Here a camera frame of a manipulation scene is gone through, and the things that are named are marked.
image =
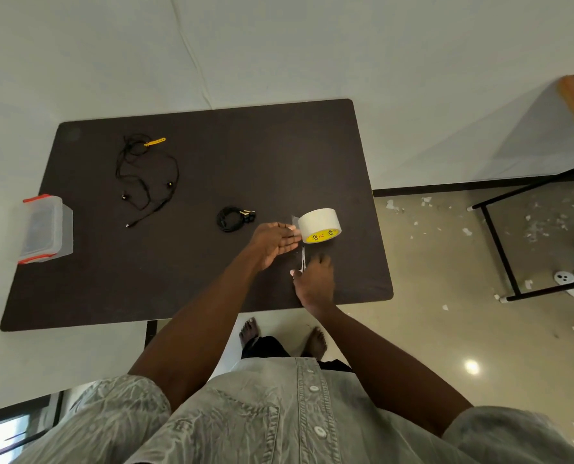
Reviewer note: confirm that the person's right hand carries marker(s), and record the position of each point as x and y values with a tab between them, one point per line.
318	285

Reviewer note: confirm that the person's left hand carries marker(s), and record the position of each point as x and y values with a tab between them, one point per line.
267	244

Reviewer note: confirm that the person's left thumb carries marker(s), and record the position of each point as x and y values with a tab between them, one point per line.
286	228

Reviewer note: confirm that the person's right thumb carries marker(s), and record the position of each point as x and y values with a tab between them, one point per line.
297	273

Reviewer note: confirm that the clear tape strip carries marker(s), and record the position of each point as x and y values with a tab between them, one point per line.
303	259

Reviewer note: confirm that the white tape roll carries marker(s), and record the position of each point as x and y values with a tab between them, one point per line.
318	222

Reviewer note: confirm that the person's left forearm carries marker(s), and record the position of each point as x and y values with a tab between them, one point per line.
204	323

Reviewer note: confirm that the person's right forearm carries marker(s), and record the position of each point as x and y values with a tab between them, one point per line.
388	362

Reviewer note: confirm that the person's right foot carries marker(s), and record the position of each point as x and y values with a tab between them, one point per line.
316	343

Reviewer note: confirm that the person's foot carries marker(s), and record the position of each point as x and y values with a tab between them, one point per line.
316	343
249	332

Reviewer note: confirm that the person's left foot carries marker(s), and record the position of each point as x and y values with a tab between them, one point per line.
249	332

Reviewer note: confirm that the black trousers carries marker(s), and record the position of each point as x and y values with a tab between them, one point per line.
267	345

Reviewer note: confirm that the grey denim shirt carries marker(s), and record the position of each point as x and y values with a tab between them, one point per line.
277	415

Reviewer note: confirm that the black table leg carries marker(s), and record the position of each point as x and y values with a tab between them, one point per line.
151	333

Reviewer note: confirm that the clear container with red clips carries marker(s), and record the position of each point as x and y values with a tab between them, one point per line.
45	229

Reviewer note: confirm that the scattered white paper scraps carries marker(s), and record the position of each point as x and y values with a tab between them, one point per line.
538	227

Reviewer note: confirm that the black metal frame table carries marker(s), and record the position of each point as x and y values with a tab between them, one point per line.
502	251

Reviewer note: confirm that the window frame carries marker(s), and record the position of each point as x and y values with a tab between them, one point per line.
11	430

